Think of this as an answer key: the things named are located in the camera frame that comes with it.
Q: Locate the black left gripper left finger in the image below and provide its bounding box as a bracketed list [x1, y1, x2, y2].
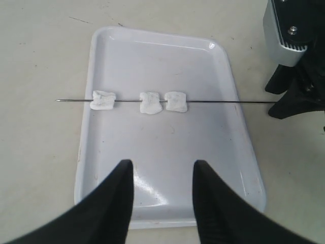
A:
[11, 160, 134, 243]

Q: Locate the white plastic tray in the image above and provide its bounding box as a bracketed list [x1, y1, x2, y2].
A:
[74, 26, 267, 229]

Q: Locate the white marshmallow piece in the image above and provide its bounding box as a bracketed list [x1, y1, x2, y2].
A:
[164, 91, 187, 113]
[90, 90, 116, 110]
[140, 92, 163, 115]

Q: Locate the thin metal skewer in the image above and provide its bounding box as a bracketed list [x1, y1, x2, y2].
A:
[55, 99, 276, 104]

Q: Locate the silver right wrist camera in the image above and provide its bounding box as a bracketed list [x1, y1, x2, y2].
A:
[263, 0, 315, 67]

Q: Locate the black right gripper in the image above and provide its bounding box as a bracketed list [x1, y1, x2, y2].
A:
[265, 1, 324, 119]

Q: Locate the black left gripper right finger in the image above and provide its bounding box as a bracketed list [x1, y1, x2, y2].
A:
[192, 160, 311, 243]

